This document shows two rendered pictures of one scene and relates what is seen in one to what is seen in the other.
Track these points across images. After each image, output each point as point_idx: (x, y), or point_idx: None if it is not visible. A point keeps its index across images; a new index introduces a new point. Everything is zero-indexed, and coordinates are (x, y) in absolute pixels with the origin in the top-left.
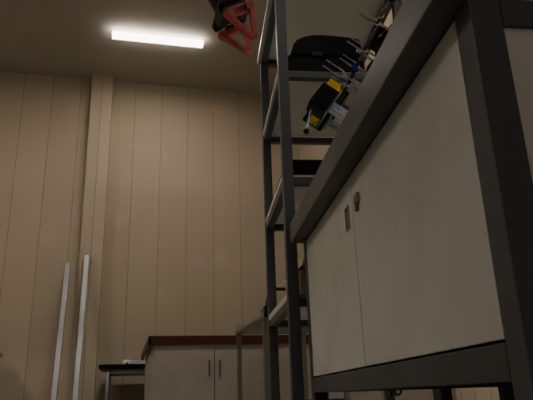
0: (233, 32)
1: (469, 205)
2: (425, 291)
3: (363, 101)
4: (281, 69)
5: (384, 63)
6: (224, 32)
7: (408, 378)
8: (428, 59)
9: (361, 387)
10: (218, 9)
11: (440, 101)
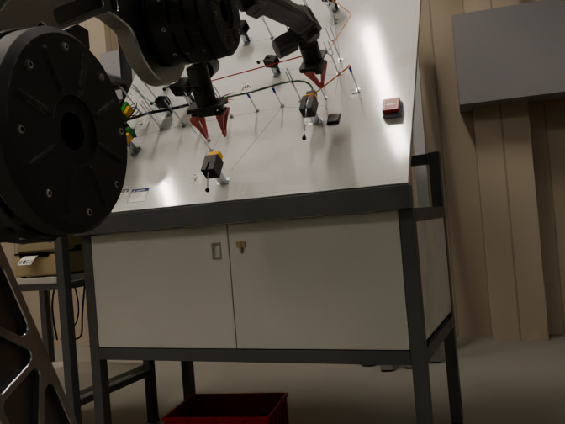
0: (200, 119)
1: (393, 294)
2: (339, 320)
3: (301, 207)
4: None
5: (340, 204)
6: (197, 119)
7: (308, 358)
8: (367, 213)
9: (226, 360)
10: (213, 109)
11: (376, 239)
